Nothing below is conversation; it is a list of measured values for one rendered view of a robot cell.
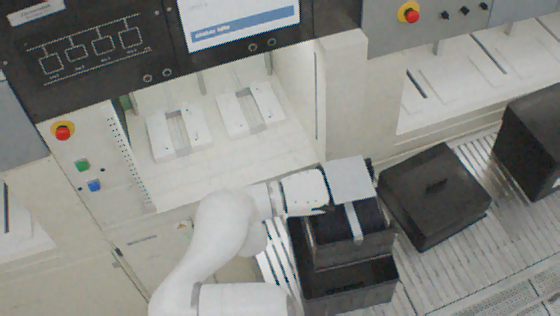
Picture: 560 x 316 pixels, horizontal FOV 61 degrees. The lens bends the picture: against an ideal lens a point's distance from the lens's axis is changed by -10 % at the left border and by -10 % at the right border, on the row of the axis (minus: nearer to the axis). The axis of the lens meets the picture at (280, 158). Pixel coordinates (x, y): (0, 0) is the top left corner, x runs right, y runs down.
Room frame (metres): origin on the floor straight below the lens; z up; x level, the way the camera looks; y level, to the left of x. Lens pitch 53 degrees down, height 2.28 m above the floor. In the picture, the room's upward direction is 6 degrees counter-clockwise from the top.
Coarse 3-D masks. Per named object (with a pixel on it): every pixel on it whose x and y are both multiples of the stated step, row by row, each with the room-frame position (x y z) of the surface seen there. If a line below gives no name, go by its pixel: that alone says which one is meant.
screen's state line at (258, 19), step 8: (280, 8) 1.02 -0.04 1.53; (288, 8) 1.02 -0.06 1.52; (248, 16) 1.00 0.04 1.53; (256, 16) 1.00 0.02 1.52; (264, 16) 1.01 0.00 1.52; (272, 16) 1.01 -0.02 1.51; (280, 16) 1.02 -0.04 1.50; (288, 16) 1.02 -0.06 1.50; (224, 24) 0.98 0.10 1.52; (232, 24) 0.99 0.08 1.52; (240, 24) 0.99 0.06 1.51; (248, 24) 1.00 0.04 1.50; (256, 24) 1.00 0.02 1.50; (192, 32) 0.96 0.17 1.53; (200, 32) 0.97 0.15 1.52; (208, 32) 0.97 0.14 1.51; (216, 32) 0.98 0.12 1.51; (224, 32) 0.98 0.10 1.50; (192, 40) 0.96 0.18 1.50; (200, 40) 0.97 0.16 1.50
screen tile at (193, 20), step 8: (184, 0) 0.96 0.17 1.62; (192, 0) 0.97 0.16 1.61; (200, 0) 0.97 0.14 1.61; (224, 0) 0.99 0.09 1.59; (232, 0) 0.99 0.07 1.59; (208, 8) 0.98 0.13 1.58; (216, 8) 0.98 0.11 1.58; (224, 8) 0.98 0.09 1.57; (232, 8) 0.99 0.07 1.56; (192, 16) 0.97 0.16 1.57; (200, 16) 0.97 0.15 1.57; (208, 16) 0.97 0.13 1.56; (216, 16) 0.98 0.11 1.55; (224, 16) 0.98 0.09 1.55; (192, 24) 0.96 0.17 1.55; (200, 24) 0.97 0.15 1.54
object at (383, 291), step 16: (288, 224) 0.80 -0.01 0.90; (288, 240) 0.78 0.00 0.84; (304, 240) 0.81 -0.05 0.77; (304, 256) 0.75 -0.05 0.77; (304, 272) 0.68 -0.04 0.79; (336, 272) 0.68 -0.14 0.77; (352, 272) 0.67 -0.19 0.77; (368, 272) 0.67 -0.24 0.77; (384, 272) 0.65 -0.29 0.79; (304, 288) 0.64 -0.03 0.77; (320, 288) 0.63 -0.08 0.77; (336, 288) 0.62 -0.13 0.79; (352, 288) 0.62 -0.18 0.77; (368, 288) 0.55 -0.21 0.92; (384, 288) 0.56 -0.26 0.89; (304, 304) 0.54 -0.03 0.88; (320, 304) 0.54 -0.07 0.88; (336, 304) 0.54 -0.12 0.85; (352, 304) 0.55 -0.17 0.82; (368, 304) 0.55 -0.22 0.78
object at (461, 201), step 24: (408, 168) 0.98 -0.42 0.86; (432, 168) 0.97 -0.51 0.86; (456, 168) 0.96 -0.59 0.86; (384, 192) 0.93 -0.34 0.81; (408, 192) 0.89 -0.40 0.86; (432, 192) 0.88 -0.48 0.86; (456, 192) 0.87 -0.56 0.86; (480, 192) 0.85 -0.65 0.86; (408, 216) 0.80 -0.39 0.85; (432, 216) 0.79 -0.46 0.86; (456, 216) 0.78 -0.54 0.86; (480, 216) 0.81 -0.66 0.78; (432, 240) 0.73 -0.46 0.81
